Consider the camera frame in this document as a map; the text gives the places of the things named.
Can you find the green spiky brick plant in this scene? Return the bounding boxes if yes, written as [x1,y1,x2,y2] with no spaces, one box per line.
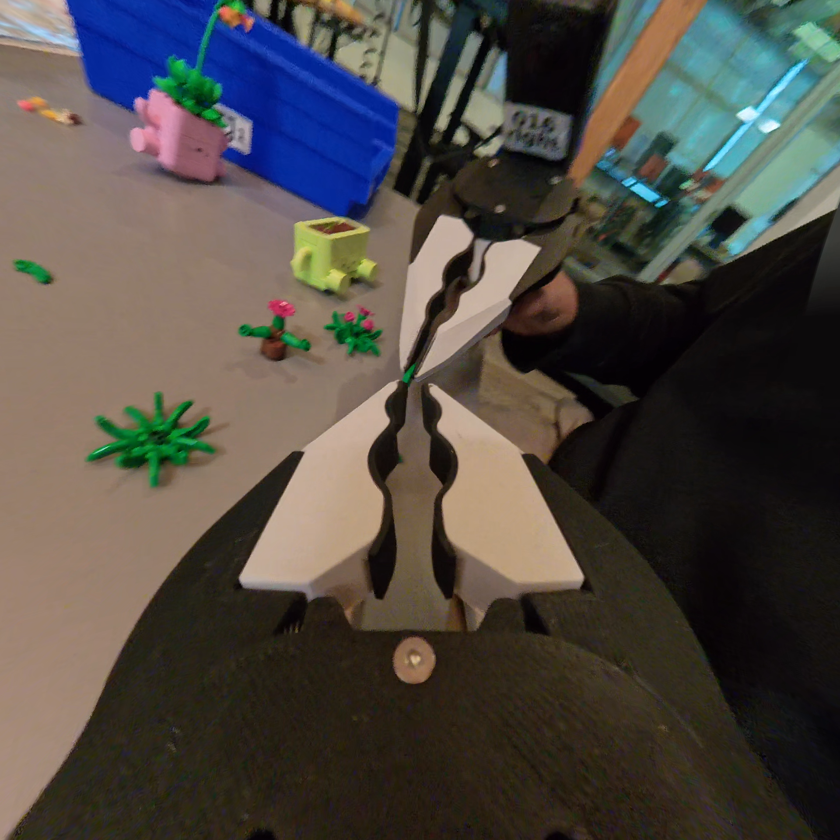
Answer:
[85,392,217,488]

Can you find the brick cactus with pink flower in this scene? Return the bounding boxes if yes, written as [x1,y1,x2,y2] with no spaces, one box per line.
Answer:
[238,299,312,362]

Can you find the white label tag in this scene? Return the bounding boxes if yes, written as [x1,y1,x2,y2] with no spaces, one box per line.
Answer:
[217,104,253,156]

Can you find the blue storage bin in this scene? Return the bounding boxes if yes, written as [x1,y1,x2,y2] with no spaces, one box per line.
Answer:
[66,0,400,221]

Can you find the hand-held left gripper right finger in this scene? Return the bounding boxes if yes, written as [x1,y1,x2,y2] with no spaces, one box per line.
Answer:
[420,384,585,631]

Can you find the lime green brick planter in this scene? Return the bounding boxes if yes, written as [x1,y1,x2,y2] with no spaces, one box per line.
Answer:
[290,217,380,296]

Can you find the pink brick planter with plant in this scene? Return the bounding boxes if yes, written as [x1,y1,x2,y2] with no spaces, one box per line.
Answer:
[129,0,256,183]

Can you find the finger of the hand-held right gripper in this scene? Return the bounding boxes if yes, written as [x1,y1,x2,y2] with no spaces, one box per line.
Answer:
[397,215,476,378]
[413,239,542,382]

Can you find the person's black jacket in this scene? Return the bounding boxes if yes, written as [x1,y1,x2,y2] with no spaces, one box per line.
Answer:
[551,210,840,840]

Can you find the person's right hand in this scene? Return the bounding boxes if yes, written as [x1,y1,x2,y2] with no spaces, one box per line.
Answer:
[503,272,580,337]

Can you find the person's right forearm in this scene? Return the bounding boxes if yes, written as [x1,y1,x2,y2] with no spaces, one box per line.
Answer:
[502,272,729,421]

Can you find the wooden ceiling beam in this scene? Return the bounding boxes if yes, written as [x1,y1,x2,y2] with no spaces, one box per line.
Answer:
[570,0,707,186]

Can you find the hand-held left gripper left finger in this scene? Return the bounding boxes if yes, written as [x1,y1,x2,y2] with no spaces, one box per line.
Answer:
[238,381,409,631]

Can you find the clear plastic bag with leaflet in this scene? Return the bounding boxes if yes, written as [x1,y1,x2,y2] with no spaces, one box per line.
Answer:
[0,0,80,53]

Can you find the person's beige trousers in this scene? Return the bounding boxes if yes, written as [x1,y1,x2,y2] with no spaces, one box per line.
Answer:
[553,395,595,454]

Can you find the green brick plant pink flowers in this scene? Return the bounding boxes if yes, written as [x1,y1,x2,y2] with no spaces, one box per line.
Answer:
[324,306,384,357]

